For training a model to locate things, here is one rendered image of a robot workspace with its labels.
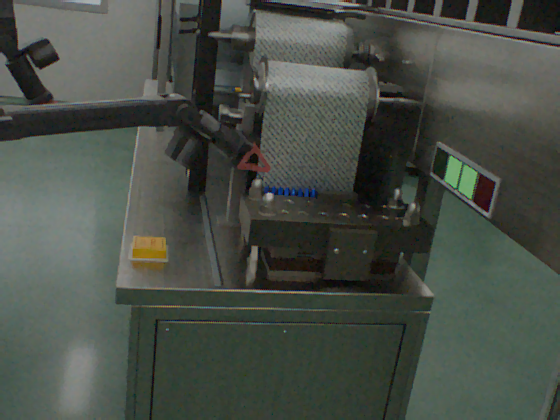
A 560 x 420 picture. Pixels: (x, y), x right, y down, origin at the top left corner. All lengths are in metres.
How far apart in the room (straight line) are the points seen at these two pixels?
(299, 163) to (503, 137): 0.52
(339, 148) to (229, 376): 0.57
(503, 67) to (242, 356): 0.75
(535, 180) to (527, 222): 0.07
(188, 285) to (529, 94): 0.70
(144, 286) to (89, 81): 5.89
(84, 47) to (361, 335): 5.94
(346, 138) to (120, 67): 5.66
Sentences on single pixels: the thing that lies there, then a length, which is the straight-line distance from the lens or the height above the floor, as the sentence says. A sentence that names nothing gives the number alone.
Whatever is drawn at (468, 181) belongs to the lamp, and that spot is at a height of 1.19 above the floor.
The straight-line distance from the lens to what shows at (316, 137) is 1.41.
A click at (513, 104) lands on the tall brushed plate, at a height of 1.34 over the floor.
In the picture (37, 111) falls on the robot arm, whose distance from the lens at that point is 1.24.
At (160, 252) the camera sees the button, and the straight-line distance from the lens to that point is 1.32.
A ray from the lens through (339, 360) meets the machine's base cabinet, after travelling 1.37.
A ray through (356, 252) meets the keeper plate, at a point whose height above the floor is 0.97.
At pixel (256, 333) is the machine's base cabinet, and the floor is 0.80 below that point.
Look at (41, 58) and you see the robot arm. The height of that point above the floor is 1.23.
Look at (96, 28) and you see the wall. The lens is 6.95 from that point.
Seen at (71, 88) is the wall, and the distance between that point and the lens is 7.06.
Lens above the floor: 1.46
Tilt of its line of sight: 20 degrees down
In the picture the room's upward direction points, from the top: 8 degrees clockwise
